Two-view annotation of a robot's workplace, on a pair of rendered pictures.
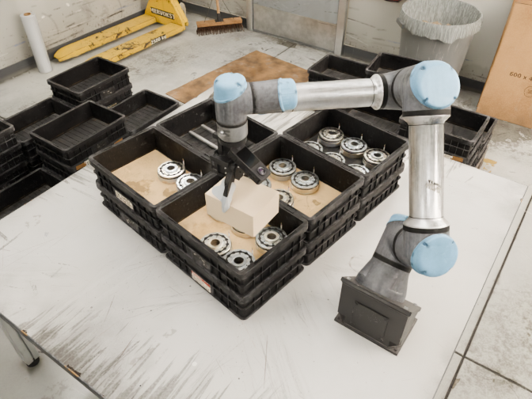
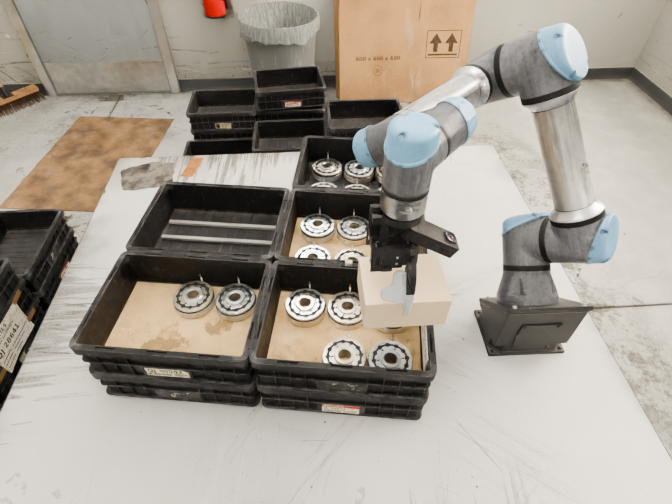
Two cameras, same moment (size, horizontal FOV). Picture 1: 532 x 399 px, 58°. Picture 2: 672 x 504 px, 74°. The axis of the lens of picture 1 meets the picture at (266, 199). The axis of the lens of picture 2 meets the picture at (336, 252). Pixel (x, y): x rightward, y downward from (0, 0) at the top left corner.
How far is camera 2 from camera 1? 85 cm
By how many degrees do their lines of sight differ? 28
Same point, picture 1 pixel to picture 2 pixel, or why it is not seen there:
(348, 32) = (179, 65)
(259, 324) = (434, 411)
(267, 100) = (459, 137)
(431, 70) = (567, 36)
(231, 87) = (435, 134)
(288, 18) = (99, 68)
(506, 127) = not seen: hidden behind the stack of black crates
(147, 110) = (15, 237)
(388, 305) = (568, 311)
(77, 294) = not seen: outside the picture
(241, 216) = (429, 308)
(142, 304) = (293, 487)
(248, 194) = not seen: hidden behind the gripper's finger
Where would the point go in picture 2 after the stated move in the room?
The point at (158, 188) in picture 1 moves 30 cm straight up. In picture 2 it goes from (195, 329) to (162, 245)
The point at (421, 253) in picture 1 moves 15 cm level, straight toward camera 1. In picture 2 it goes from (605, 243) to (654, 295)
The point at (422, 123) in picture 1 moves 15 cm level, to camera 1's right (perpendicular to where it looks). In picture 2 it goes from (563, 103) to (601, 83)
